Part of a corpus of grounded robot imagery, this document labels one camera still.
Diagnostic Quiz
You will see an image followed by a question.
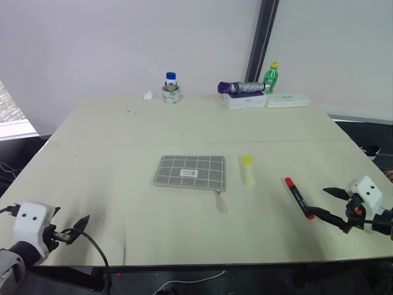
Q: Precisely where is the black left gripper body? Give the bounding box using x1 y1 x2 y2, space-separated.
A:
42 224 71 251

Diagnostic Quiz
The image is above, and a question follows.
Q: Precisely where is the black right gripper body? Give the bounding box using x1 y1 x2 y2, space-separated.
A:
344 192 368 230

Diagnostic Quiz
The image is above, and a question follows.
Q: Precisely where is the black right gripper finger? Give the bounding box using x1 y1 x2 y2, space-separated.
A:
322 187 351 200
308 206 351 235

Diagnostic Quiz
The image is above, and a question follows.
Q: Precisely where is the long flat white case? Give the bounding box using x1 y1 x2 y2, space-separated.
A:
265 92 309 109

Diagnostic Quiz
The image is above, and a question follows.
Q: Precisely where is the grey checked pouch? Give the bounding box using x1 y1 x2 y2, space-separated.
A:
152 155 229 214

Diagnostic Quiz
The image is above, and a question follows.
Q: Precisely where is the red and black marker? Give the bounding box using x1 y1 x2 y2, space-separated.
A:
284 176 315 220

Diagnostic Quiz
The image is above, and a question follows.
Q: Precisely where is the black and white shoe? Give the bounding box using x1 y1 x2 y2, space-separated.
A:
359 145 382 161

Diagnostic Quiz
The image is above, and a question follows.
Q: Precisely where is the pale yellow capped stick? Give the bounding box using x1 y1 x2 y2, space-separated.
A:
238 155 256 188

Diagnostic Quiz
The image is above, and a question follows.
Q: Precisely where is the window blind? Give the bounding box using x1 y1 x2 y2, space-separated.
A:
0 79 41 140

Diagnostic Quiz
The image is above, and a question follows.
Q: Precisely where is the flat white box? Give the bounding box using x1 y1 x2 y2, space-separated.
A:
227 101 268 111

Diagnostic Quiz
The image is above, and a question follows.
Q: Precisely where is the white box with dark lid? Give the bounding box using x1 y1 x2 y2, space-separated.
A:
226 90 267 104

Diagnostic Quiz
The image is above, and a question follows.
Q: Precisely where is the green plastic bottle yellow cap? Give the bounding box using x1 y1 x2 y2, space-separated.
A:
263 61 281 95

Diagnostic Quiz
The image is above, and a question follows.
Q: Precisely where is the folded purple grey umbrella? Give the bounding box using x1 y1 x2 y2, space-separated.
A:
217 81 267 95

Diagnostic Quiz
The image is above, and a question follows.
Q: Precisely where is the white patterned tape roll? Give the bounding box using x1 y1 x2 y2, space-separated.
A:
161 85 183 104

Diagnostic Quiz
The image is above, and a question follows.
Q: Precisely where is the blue-capped white bottle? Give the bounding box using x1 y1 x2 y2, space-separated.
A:
164 71 177 90

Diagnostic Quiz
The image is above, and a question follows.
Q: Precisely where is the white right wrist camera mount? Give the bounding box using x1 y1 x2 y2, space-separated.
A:
346 175 384 219

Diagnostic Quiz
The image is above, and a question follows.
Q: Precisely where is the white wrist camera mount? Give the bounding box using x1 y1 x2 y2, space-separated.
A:
346 175 384 219
13 202 52 256

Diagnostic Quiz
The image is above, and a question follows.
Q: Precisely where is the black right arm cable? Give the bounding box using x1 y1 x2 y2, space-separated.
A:
361 218 393 227

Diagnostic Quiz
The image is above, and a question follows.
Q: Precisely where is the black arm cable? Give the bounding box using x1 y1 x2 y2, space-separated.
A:
0 204 111 293
361 218 393 227

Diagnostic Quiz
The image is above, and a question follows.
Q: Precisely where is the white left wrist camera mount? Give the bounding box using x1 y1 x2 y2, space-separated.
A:
13 202 52 256

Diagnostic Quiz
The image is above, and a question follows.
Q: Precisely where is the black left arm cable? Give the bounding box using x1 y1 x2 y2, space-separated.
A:
0 204 111 293

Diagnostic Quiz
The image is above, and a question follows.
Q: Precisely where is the white cable under table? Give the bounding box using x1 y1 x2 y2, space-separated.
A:
155 269 225 293

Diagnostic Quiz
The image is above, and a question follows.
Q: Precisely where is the dark window frame post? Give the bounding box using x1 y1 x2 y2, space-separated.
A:
244 0 281 82

